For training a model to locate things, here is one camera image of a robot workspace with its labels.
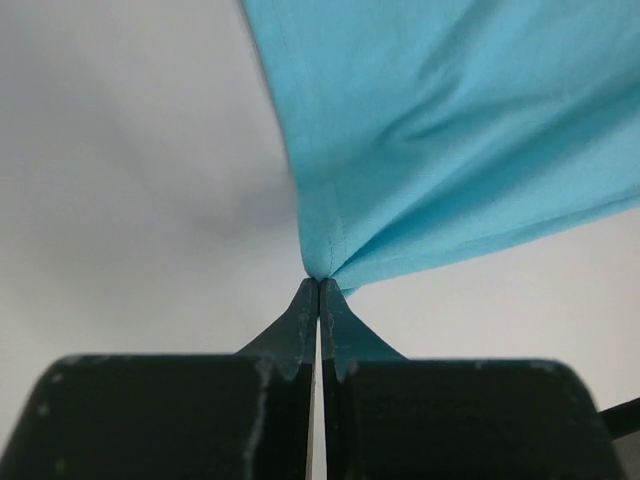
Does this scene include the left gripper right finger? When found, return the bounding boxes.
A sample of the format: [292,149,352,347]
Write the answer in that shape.
[319,279,630,479]

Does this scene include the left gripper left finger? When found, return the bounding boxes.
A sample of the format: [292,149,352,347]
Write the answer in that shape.
[1,279,320,479]

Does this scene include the teal polo shirt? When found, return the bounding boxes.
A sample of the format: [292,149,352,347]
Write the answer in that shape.
[244,1,639,292]

